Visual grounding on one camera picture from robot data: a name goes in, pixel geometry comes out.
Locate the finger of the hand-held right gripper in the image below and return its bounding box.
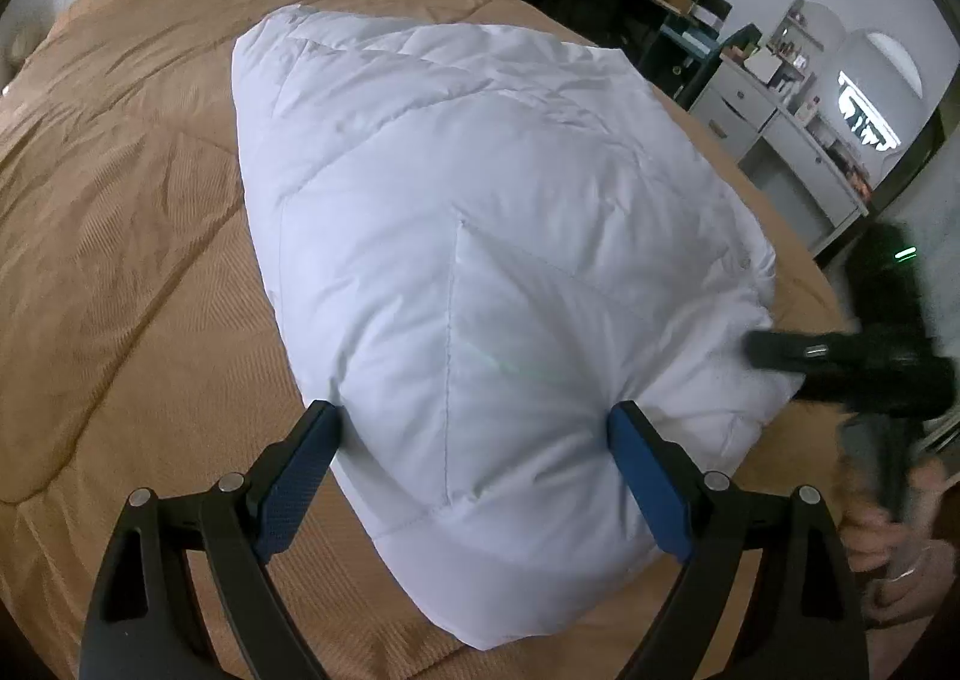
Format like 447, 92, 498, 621
745, 329, 833, 372

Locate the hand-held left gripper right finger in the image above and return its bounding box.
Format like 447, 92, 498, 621
607, 399, 872, 680

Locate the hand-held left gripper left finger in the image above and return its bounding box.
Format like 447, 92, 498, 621
79, 399, 344, 680

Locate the white duvet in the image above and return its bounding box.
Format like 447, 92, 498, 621
231, 5, 808, 588

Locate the person's right hand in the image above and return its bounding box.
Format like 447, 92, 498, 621
838, 459, 958, 630

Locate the white vanity desk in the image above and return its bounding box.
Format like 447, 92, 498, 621
688, 60, 873, 255

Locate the white arched vanity mirror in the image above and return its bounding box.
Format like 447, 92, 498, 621
765, 0, 926, 158

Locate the tan bed blanket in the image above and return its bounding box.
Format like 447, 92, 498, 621
0, 0, 886, 680

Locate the black shelf unit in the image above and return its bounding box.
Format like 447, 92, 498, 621
636, 0, 760, 113

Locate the teal box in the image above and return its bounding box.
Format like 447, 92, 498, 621
658, 20, 725, 56

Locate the beige pillow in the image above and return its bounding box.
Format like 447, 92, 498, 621
0, 26, 40, 77

